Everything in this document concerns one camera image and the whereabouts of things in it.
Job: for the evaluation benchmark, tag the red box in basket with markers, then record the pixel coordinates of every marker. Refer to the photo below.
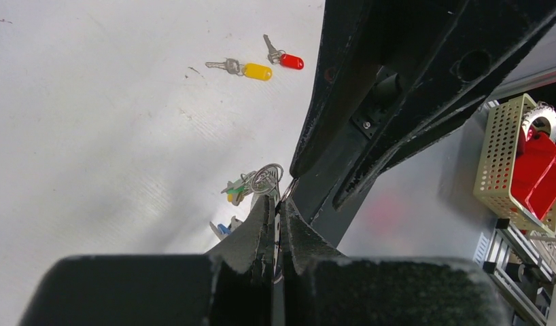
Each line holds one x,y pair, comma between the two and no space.
534,175

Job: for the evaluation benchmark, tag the beige perforated basket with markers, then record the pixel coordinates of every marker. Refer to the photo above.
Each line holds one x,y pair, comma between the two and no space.
505,123

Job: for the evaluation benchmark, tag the keyring with keys bunch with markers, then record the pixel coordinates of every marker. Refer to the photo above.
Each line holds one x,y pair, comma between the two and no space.
265,181

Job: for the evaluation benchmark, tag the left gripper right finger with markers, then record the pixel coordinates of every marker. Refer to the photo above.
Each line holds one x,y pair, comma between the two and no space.
304,253

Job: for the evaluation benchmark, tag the red tagged key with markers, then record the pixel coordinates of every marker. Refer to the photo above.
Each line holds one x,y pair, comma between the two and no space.
280,57

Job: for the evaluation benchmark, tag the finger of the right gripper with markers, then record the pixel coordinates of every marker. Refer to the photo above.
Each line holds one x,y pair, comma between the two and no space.
480,46
358,39

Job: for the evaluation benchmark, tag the yellow tagged key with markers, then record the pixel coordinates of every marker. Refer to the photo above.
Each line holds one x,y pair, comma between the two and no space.
250,70

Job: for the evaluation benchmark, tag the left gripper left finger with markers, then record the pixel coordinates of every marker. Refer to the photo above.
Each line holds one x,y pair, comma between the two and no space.
242,283

